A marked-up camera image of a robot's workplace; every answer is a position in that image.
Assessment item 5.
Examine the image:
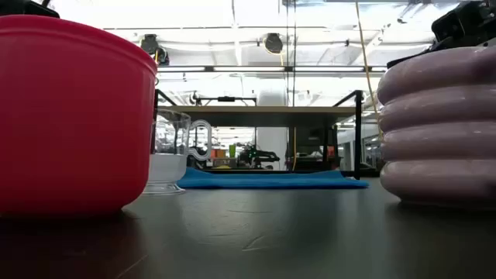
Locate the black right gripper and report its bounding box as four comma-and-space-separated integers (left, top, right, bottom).
386, 0, 496, 70

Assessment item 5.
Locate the pink ribbed ceramic mug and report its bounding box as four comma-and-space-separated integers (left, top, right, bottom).
377, 46, 496, 211

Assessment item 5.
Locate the clear plastic pitcher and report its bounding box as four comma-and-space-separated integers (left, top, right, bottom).
142, 108, 214, 195

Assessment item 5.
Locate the red plastic mug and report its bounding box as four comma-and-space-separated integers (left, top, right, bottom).
0, 14, 158, 216

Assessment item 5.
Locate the wooden shelf with black legs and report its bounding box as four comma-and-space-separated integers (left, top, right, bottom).
149, 89, 363, 181

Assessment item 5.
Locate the black keyboard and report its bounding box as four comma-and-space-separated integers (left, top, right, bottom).
298, 126, 343, 160

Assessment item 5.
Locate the blue cloth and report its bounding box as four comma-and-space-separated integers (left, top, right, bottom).
177, 167, 370, 191

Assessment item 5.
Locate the yellow hanging cable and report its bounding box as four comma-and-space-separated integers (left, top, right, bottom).
354, 0, 385, 143

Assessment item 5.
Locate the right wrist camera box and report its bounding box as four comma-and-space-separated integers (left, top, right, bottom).
431, 1, 485, 43

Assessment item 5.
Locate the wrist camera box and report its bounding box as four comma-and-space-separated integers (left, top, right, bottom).
431, 1, 485, 43
0, 0, 61, 19

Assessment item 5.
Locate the black ceiling cable reel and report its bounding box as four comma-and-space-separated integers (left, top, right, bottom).
139, 33, 171, 67
262, 32, 284, 56

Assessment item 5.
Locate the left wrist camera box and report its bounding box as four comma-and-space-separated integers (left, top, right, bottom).
0, 0, 61, 19

